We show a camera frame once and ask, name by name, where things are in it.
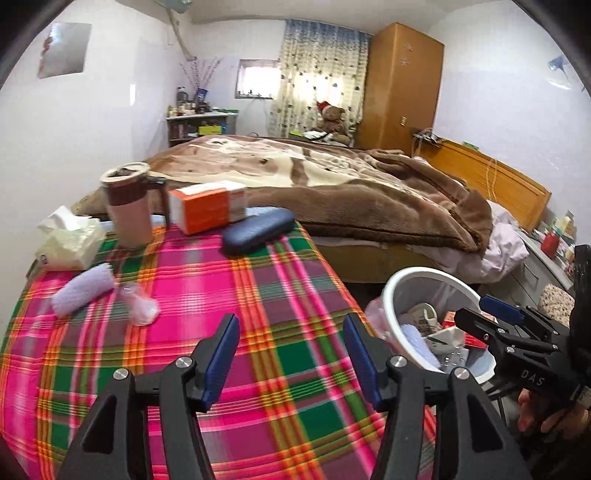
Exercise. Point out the pale pink bed sheet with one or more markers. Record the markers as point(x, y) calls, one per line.
point(498, 249)

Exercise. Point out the dry branches in vase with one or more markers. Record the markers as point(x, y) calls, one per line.
point(201, 76)

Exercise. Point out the white rolled towel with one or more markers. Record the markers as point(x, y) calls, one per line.
point(83, 290)

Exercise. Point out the wooden wardrobe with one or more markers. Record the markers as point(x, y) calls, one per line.
point(401, 87)

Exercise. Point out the patterned curtain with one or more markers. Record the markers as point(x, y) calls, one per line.
point(318, 74)

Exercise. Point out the person's right hand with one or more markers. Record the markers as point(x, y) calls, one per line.
point(531, 410)

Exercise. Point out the pink plastic bag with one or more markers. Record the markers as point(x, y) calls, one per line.
point(381, 323)

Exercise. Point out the white plastic trash bin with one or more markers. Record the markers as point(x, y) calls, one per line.
point(401, 286)

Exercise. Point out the patterned stool cushion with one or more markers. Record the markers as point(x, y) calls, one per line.
point(556, 302)

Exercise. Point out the soft tissue pack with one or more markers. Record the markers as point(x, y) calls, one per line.
point(69, 244)

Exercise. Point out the wooden bed headboard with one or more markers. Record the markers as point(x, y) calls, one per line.
point(503, 180)

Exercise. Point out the small window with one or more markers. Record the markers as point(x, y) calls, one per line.
point(257, 78)

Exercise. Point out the dark blue glasses case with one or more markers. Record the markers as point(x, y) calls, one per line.
point(256, 230)

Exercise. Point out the small clear plastic cup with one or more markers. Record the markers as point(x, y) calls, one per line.
point(128, 293)
point(145, 314)

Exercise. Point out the brown lidded mug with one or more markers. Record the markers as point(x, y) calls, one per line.
point(131, 212)

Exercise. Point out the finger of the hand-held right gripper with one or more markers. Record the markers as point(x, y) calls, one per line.
point(503, 309)
point(480, 325)

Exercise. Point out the plaid pink green cloth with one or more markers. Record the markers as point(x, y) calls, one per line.
point(258, 323)

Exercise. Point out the red jar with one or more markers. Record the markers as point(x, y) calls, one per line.
point(550, 244)

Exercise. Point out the brown teddy bear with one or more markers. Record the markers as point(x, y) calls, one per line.
point(332, 122)

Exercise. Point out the cluttered shelf unit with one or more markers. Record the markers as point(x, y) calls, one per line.
point(194, 127)

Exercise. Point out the brown plush blanket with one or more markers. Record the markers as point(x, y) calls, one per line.
point(346, 194)

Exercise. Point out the orange and white box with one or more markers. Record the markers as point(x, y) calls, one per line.
point(203, 210)

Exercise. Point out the grey nightstand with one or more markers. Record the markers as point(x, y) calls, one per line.
point(531, 272)

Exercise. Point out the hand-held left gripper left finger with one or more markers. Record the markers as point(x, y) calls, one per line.
point(221, 355)

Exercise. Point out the wall poster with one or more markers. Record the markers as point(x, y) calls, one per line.
point(64, 50)

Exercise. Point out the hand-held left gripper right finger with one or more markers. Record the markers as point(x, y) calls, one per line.
point(362, 360)

